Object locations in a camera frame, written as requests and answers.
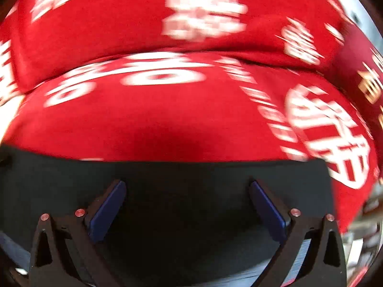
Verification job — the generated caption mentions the black pants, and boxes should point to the black pants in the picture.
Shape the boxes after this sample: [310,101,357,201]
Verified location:
[0,145,337,287]

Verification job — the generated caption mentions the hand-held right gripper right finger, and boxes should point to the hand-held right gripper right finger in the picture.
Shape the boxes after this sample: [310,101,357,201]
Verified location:
[249,179,348,287]

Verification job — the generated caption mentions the red printed sofa seat cushion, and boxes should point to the red printed sofa seat cushion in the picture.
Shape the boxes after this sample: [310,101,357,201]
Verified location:
[0,51,381,234]

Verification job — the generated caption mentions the dark red pillow gold print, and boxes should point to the dark red pillow gold print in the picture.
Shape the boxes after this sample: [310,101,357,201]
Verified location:
[327,21,383,144]

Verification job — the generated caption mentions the metal chair frame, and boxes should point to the metal chair frame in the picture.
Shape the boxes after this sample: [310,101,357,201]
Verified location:
[343,185,382,277]

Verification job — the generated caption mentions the red printed sofa back cushion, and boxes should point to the red printed sofa back cushion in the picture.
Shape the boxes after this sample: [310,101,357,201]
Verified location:
[0,0,355,94]

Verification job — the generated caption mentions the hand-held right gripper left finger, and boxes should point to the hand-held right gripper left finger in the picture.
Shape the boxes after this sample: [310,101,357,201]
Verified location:
[28,179,128,287]

